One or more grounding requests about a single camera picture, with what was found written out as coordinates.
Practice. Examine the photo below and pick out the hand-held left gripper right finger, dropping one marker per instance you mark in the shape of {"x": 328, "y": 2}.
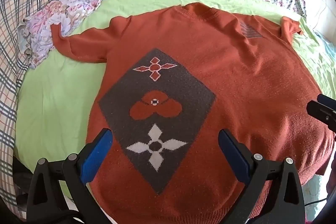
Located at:
{"x": 233, "y": 158}

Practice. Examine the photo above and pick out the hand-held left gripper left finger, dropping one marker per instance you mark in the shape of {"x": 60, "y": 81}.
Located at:
{"x": 97, "y": 153}

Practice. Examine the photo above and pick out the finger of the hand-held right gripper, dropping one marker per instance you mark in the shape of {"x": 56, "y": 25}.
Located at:
{"x": 323, "y": 111}

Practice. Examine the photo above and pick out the orange knit sweater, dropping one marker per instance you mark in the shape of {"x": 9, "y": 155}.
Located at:
{"x": 236, "y": 77}

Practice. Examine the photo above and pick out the light blue cloth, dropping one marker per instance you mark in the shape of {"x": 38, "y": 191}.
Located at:
{"x": 326, "y": 45}

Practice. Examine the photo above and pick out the light green bed sheet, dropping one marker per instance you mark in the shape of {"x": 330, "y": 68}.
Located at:
{"x": 55, "y": 98}

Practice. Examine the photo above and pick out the pastel floral pillow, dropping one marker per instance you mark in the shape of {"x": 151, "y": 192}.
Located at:
{"x": 52, "y": 22}

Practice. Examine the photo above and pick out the plaid blanket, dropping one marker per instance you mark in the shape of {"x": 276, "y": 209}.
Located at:
{"x": 15, "y": 29}

